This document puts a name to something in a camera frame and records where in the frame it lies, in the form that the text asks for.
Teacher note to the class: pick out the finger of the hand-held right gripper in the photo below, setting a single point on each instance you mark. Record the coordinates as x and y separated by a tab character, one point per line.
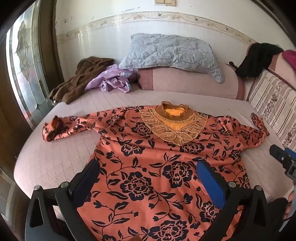
278	154
291	154

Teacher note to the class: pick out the grey quilted pillow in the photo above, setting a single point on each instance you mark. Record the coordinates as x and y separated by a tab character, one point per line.
166	52

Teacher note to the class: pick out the wooden door with patterned glass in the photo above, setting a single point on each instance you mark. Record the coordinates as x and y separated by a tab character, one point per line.
25	69

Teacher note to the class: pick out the person's right hand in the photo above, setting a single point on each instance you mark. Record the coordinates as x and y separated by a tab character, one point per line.
291	205

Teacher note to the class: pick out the pink bolster pillow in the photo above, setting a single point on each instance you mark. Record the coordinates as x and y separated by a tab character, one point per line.
185	81

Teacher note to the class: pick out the brown garment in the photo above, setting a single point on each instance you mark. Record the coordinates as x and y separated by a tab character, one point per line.
76	78

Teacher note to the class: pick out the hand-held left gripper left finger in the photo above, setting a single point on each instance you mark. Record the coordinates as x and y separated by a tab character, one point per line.
89	175

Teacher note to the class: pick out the black garment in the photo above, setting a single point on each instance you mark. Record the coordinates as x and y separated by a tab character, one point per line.
256	58

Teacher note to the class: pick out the magenta cloth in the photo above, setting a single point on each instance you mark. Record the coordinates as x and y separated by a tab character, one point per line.
291	57

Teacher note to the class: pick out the purple floral garment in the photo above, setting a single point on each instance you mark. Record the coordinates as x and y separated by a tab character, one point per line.
111	78

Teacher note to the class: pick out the bed with pink sheet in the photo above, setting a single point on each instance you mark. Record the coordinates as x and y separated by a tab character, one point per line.
57	153

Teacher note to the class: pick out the orange floral shirt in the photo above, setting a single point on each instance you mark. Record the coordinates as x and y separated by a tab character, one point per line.
148	166

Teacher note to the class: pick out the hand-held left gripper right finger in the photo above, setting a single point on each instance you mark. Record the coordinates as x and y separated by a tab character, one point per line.
212	184

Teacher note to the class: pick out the striped floral headboard cushion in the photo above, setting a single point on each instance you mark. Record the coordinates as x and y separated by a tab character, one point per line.
272	99

